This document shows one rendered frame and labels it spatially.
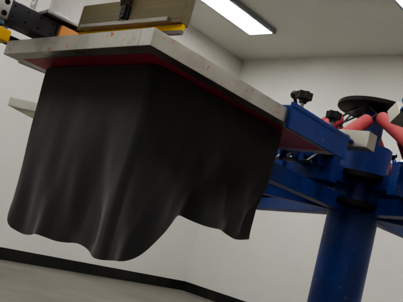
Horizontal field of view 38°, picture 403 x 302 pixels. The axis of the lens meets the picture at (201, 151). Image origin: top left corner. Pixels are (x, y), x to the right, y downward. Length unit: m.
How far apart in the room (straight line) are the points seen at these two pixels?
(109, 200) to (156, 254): 5.70
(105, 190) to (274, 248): 5.40
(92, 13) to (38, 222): 0.57
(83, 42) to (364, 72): 5.49
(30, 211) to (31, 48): 0.40
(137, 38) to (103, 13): 0.40
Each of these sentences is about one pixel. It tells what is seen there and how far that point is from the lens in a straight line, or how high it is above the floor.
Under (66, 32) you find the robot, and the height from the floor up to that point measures 1.10.
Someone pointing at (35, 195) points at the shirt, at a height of 0.62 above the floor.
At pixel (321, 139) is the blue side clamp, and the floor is 0.96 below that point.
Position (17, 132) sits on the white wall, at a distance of 5.69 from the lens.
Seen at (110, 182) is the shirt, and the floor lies 0.68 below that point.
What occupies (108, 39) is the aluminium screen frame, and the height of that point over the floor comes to 0.97.
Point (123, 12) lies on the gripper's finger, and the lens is 1.50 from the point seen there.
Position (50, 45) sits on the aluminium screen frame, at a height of 0.97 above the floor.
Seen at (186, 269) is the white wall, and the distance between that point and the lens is 7.34.
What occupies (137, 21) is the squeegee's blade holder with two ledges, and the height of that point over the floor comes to 1.07.
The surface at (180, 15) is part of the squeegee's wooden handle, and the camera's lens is 1.36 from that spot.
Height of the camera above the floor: 0.61
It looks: 9 degrees up
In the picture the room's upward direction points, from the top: 15 degrees clockwise
